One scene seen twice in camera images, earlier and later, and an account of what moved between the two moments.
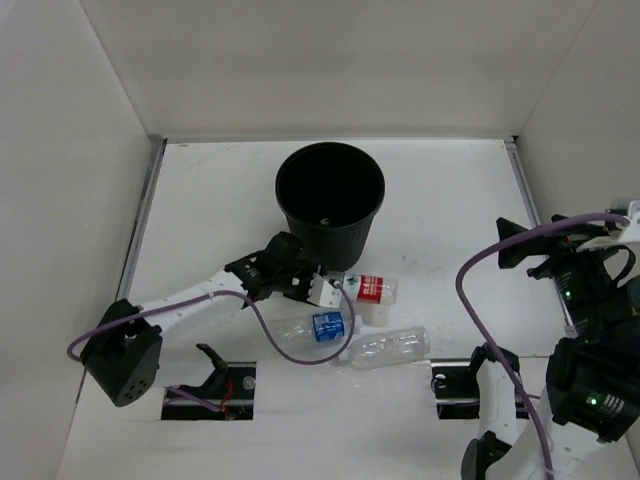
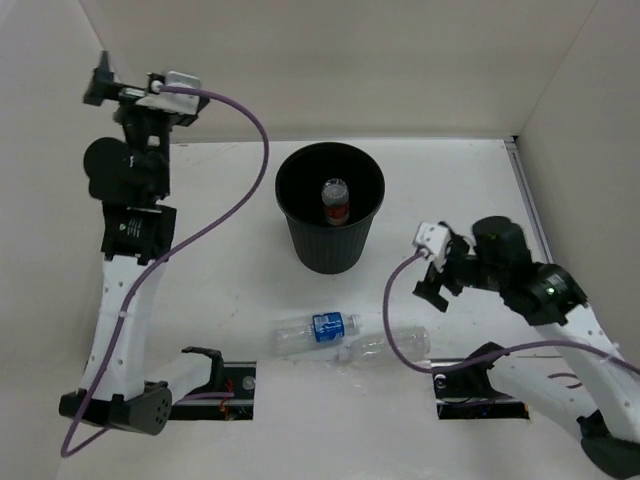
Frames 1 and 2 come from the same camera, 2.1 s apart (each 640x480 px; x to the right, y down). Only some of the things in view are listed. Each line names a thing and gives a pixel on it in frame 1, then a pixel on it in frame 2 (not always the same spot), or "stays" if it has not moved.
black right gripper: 562,248 to 429,288
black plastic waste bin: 330,194 stays
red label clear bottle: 372,297 to 335,198
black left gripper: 304,286 to 126,93
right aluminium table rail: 534,212 stays
